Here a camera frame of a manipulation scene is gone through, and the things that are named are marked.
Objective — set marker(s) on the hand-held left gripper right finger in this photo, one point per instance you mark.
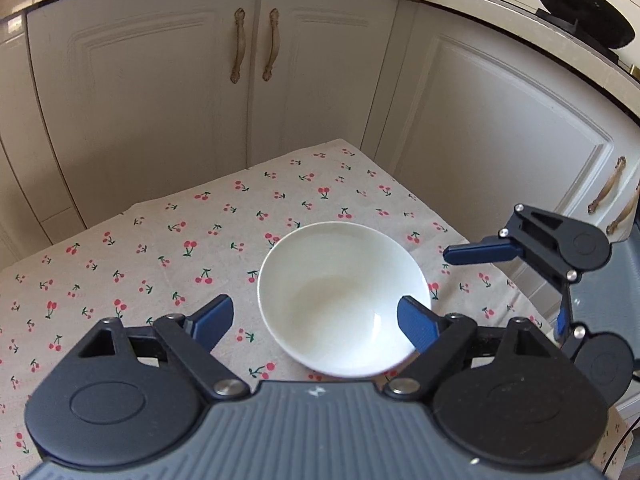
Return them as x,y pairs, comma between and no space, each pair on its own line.
417,322

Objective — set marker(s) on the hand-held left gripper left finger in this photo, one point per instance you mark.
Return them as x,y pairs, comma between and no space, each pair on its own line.
215,317

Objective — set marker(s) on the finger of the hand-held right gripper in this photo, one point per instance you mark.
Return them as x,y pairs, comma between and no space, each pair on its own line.
475,252
562,322

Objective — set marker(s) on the white floral bowl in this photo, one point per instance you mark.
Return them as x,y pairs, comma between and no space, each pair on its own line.
340,285

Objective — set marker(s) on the cherry print tablecloth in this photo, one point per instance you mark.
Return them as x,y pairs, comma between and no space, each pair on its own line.
150,250

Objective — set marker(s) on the white kitchen cabinets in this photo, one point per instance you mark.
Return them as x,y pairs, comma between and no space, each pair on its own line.
500,7

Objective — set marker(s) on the black wok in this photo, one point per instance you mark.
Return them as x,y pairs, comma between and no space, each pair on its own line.
575,2

